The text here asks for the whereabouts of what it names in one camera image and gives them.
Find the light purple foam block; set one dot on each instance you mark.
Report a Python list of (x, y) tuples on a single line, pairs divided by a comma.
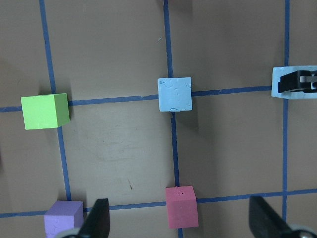
[(62, 216)]

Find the light blue foam block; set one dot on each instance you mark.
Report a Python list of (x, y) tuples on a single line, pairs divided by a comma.
[(175, 94), (280, 71)]

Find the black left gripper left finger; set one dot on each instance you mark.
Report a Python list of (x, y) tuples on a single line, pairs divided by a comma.
[(97, 224)]

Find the dark pink foam block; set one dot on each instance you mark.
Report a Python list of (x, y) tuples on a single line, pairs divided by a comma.
[(181, 206)]

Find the green foam block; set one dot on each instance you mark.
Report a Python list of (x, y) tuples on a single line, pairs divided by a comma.
[(45, 111)]

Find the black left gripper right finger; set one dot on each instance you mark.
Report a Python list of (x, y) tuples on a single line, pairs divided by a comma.
[(264, 222)]

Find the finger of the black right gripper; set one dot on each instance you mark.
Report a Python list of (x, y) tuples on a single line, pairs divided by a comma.
[(299, 81)]

